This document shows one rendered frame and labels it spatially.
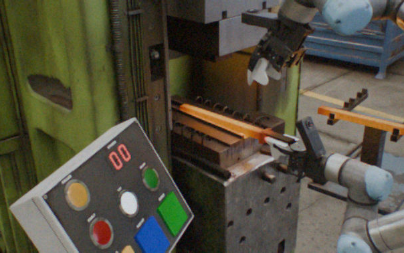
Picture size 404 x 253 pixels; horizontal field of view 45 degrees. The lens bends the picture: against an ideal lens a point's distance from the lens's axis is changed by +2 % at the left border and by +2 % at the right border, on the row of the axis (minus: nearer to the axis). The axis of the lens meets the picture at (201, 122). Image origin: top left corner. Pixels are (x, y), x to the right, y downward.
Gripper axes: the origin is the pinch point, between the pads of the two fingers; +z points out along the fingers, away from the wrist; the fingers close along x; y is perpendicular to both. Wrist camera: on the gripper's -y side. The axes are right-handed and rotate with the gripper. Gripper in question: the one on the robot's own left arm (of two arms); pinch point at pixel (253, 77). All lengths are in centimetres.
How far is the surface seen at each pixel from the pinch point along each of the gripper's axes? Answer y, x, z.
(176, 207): 12.5, -27.9, 20.1
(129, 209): 10.7, -41.5, 13.3
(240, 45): -13.5, 10.2, 3.1
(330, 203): 14, 132, 133
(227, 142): -1.1, 6.7, 29.8
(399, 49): -73, 395, 157
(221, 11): -18.2, 2.8, -6.0
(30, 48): -58, -26, 30
